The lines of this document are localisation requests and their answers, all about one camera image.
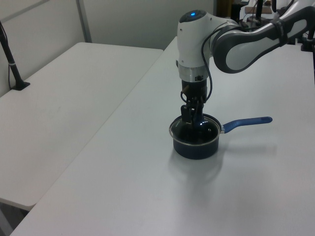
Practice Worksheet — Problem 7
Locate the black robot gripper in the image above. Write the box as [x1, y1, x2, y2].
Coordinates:
[180, 79, 209, 125]

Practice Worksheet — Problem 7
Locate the glass lid with blue knob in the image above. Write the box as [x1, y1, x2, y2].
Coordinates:
[168, 114, 221, 146]

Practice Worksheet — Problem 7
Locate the black clamp behind arm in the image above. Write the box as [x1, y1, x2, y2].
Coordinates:
[298, 31, 315, 52]

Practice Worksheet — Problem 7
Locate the black background stand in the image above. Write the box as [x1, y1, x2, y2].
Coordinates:
[230, 0, 250, 23]

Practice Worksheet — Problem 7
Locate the white side table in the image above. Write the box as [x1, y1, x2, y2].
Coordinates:
[0, 42, 164, 211]

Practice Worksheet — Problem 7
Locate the black pole with clamp base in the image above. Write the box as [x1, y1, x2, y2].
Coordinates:
[0, 20, 31, 90]

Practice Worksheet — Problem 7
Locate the dark saucepan with blue handle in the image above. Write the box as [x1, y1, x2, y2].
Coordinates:
[168, 114, 273, 161]

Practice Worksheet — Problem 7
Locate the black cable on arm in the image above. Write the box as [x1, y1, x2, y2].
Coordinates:
[200, 20, 249, 103]

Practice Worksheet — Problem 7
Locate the black strap on arm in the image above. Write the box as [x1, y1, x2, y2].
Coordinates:
[271, 19, 289, 47]

